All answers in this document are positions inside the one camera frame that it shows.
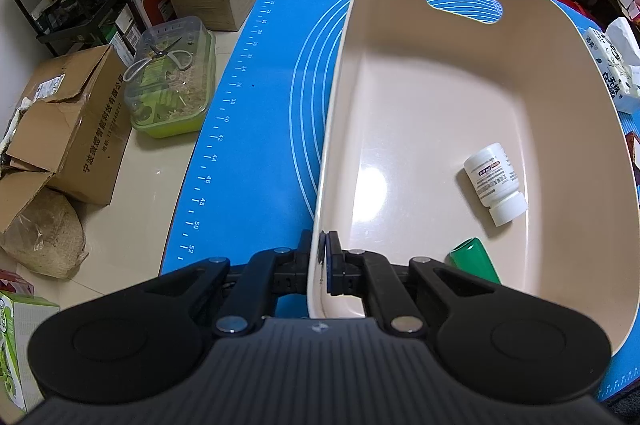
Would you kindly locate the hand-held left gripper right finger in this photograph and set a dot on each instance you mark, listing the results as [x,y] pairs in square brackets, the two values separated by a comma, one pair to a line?
[328,257]

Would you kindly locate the beige plastic basin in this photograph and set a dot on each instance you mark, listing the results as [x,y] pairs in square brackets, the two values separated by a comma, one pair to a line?
[425,130]

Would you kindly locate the clear bag of sawdust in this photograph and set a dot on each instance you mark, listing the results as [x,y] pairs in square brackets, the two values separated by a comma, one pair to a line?
[45,235]

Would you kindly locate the red packet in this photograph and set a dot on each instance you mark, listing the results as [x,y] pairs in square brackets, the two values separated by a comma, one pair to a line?
[15,282]

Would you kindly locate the green carton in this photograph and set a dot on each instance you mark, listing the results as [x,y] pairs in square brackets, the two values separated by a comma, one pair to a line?
[25,345]

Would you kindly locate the white medicine bottle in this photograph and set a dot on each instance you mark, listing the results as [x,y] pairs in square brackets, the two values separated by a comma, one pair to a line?
[492,177]

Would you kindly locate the green cylinder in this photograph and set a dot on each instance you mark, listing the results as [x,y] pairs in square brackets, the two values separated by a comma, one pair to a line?
[475,257]

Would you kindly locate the open brown cardboard box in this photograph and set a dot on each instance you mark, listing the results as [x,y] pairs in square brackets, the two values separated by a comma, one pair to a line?
[75,130]

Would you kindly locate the white tissue pack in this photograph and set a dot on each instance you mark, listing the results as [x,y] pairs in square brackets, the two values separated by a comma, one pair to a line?
[612,65]

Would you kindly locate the blue silicone mat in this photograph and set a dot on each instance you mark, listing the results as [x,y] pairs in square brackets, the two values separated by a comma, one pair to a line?
[260,130]

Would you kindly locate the white foam piece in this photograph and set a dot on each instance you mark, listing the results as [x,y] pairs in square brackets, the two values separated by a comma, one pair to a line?
[12,130]

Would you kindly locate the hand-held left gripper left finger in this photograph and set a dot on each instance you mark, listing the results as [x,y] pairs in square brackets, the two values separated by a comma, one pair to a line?
[300,266]

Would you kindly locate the green clear-lidded plastic container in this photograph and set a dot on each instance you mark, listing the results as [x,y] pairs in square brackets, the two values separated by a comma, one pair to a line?
[175,105]

